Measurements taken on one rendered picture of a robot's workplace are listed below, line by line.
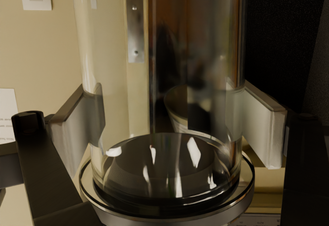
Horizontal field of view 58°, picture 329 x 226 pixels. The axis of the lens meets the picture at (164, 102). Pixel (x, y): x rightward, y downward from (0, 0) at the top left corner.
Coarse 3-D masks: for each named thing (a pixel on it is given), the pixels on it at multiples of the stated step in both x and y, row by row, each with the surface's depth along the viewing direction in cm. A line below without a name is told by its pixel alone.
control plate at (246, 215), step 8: (248, 216) 37; (256, 216) 37; (264, 216) 37; (272, 216) 37; (280, 216) 37; (232, 224) 37; (240, 224) 37; (248, 224) 37; (256, 224) 37; (264, 224) 37; (272, 224) 37
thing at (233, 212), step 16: (80, 192) 17; (96, 208) 15; (240, 208) 15; (112, 224) 15; (128, 224) 14; (144, 224) 14; (160, 224) 14; (176, 224) 14; (192, 224) 14; (208, 224) 14; (224, 224) 15
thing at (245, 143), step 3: (270, 96) 47; (273, 99) 46; (243, 138) 40; (243, 141) 40; (246, 141) 40; (243, 144) 41; (246, 144) 41; (249, 144) 41; (243, 147) 41; (246, 147) 42; (249, 147) 42; (243, 150) 42
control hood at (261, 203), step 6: (258, 198) 39; (264, 198) 39; (270, 198) 39; (276, 198) 39; (252, 204) 38; (258, 204) 38; (264, 204) 38; (270, 204) 38; (276, 204) 38; (246, 210) 37; (252, 210) 37; (258, 210) 37; (264, 210) 37; (270, 210) 37; (276, 210) 37
